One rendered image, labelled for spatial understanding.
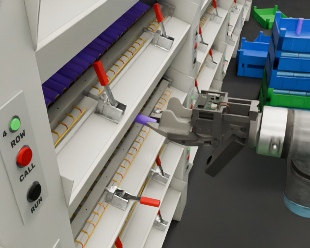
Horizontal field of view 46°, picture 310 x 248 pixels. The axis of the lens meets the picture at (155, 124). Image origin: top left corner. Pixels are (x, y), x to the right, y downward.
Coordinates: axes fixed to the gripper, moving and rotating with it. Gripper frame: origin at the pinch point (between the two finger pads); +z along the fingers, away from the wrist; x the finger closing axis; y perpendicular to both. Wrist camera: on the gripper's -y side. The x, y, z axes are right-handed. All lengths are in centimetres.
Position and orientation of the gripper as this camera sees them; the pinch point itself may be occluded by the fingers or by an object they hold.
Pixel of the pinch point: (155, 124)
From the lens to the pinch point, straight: 74.4
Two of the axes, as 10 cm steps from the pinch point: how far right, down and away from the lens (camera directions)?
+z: -9.5, -1.4, 2.8
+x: -3.1, 5.6, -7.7
